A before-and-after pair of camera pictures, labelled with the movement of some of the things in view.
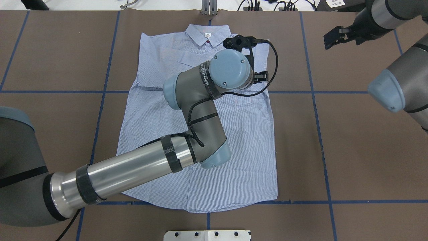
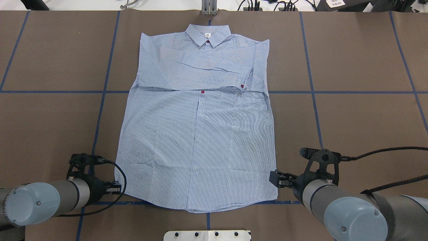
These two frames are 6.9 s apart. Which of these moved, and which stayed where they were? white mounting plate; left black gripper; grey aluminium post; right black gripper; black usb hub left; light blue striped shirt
Moved: left black gripper; right black gripper
Stayed: grey aluminium post; light blue striped shirt; black usb hub left; white mounting plate
